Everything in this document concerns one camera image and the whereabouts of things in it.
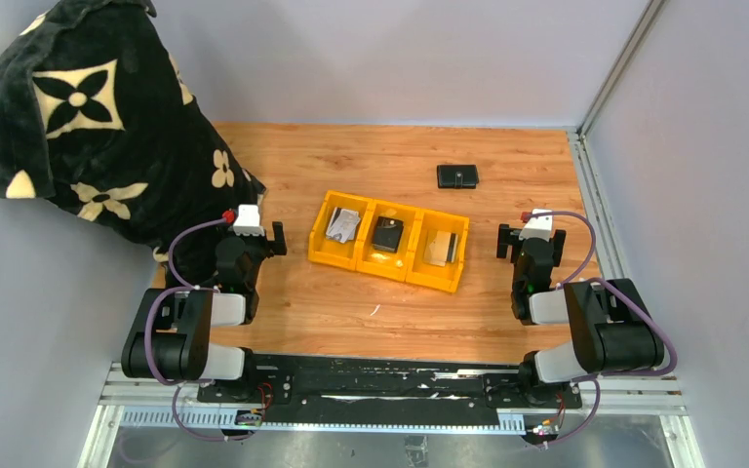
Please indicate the beige cards in right bin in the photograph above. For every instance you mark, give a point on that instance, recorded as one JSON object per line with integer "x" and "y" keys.
{"x": 441, "y": 248}

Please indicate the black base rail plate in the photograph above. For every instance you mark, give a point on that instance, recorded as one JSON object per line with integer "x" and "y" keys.
{"x": 359, "y": 391}

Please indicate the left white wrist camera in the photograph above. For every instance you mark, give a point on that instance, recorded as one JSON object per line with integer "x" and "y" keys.
{"x": 248, "y": 222}

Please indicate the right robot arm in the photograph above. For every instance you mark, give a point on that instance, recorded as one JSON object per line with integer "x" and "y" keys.
{"x": 608, "y": 321}

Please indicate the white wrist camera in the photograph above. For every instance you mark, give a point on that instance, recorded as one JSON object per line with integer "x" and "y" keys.
{"x": 538, "y": 224}
{"x": 248, "y": 222}

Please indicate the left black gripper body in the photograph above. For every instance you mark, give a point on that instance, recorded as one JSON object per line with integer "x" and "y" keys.
{"x": 259, "y": 248}

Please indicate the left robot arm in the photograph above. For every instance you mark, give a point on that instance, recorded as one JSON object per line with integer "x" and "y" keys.
{"x": 170, "y": 339}

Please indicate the black floral blanket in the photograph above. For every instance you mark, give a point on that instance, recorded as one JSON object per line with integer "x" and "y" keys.
{"x": 96, "y": 119}

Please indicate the black wallet in middle bin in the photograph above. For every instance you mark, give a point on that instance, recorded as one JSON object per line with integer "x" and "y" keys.
{"x": 387, "y": 235}

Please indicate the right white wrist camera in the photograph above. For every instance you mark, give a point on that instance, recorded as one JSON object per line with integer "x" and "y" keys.
{"x": 538, "y": 224}

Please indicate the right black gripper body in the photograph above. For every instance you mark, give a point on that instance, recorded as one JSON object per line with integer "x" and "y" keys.
{"x": 510, "y": 236}

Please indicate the yellow three-compartment bin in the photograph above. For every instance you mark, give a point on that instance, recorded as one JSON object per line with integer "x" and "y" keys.
{"x": 406, "y": 265}

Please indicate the aluminium frame post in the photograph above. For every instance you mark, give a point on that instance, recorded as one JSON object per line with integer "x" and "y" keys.
{"x": 630, "y": 49}

